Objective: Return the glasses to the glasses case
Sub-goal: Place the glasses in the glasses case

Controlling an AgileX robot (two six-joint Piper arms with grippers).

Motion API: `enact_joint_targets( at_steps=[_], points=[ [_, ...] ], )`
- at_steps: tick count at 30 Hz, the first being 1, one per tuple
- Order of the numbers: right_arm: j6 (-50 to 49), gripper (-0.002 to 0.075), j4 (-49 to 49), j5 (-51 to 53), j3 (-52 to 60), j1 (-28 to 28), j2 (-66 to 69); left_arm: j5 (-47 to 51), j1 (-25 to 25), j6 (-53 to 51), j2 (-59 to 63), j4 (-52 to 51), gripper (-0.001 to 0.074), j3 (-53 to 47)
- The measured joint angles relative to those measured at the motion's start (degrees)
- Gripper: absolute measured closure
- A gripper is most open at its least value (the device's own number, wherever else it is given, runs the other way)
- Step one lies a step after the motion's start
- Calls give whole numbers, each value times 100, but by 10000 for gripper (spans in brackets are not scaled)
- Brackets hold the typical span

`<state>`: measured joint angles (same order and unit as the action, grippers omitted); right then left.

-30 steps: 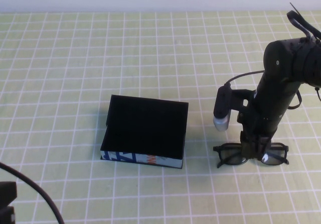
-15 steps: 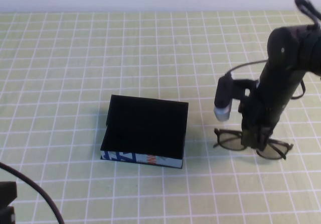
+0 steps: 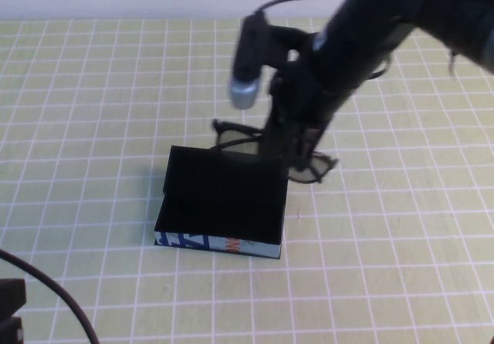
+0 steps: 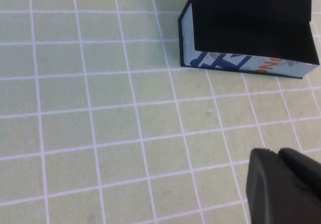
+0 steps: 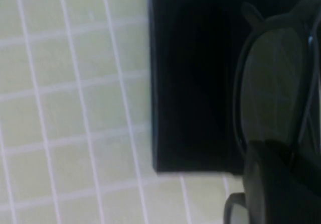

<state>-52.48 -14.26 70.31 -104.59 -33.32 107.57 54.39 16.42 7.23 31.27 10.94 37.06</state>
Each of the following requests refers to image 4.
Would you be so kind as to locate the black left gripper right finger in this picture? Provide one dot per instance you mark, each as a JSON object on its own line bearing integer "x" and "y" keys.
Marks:
{"x": 306, "y": 173}

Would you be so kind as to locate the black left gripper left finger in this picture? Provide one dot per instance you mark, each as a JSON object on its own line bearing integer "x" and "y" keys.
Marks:
{"x": 270, "y": 196}

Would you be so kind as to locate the black printed glasses case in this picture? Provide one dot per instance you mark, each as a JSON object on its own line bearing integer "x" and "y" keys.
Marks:
{"x": 250, "y": 20}

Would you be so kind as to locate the green white grid tablecloth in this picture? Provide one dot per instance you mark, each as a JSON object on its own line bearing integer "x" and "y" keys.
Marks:
{"x": 87, "y": 108}

